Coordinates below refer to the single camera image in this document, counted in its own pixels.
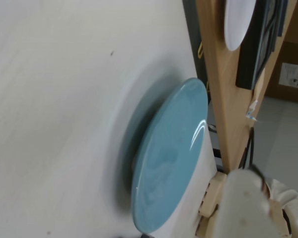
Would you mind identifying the light wooden furniture panel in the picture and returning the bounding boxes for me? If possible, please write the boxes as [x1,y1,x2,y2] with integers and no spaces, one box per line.
[195,0,298,174]

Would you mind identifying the brown cardboard box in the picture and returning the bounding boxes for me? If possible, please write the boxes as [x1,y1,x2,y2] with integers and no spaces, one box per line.
[265,0,298,104]

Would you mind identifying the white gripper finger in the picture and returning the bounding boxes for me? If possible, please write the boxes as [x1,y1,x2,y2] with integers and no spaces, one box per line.
[215,165,280,238]

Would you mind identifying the cream white cloth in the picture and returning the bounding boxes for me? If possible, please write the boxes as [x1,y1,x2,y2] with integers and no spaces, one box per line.
[267,178,298,238]

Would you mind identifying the white round disc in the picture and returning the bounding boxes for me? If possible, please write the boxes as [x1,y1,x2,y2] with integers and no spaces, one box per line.
[224,0,257,52]

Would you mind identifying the white paper label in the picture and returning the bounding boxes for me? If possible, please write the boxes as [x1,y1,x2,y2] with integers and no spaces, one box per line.
[279,62,298,90]

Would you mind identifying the blue round dish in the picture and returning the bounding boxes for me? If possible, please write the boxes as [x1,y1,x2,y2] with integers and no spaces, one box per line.
[131,77,209,234]

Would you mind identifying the blue white tape scrap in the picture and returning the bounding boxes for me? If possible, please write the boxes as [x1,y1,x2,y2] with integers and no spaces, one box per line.
[245,99,264,124]

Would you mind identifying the black thin cables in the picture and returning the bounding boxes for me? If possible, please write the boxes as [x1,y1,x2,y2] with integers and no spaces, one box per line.
[242,126,256,171]

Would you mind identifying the light wooden slatted block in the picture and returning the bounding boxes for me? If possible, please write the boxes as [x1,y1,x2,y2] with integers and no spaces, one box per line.
[195,171,229,238]

